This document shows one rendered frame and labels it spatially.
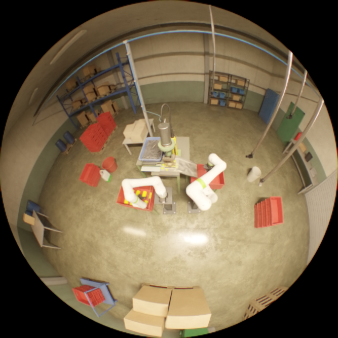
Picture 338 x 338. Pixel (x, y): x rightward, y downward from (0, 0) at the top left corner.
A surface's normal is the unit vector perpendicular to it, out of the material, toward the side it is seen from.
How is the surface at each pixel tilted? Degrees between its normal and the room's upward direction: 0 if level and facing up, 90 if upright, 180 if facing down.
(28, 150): 90
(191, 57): 90
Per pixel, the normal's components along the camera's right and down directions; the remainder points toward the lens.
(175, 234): -0.11, -0.54
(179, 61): -0.11, 0.84
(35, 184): 0.99, 0.04
